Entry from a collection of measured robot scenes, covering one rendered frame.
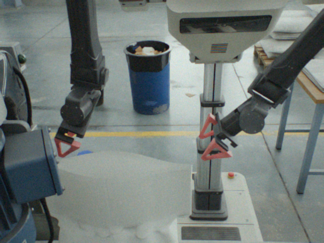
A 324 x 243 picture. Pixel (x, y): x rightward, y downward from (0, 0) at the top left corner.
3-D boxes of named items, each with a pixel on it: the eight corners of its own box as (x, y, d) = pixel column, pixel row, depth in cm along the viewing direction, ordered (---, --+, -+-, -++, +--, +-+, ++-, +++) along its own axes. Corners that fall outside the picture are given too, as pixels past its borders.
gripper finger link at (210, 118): (192, 141, 88) (217, 121, 85) (191, 126, 94) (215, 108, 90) (209, 154, 91) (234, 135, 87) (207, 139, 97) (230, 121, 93)
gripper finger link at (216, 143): (194, 158, 83) (221, 137, 79) (192, 141, 89) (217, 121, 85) (211, 171, 85) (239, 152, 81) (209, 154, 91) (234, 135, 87)
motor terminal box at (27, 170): (61, 172, 64) (49, 122, 59) (69, 206, 56) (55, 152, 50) (16, 184, 61) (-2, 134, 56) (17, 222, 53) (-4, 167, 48)
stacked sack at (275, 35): (291, 27, 447) (293, 17, 440) (309, 41, 390) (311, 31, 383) (259, 29, 449) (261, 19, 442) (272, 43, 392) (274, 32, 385)
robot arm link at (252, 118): (290, 88, 80) (260, 70, 80) (295, 102, 69) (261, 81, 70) (260, 125, 85) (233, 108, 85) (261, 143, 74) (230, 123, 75)
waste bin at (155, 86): (173, 95, 363) (172, 39, 330) (173, 117, 318) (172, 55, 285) (132, 95, 365) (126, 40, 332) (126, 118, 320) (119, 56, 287)
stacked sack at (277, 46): (311, 43, 420) (313, 33, 414) (324, 54, 383) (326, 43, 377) (258, 45, 423) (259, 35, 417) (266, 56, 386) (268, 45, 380)
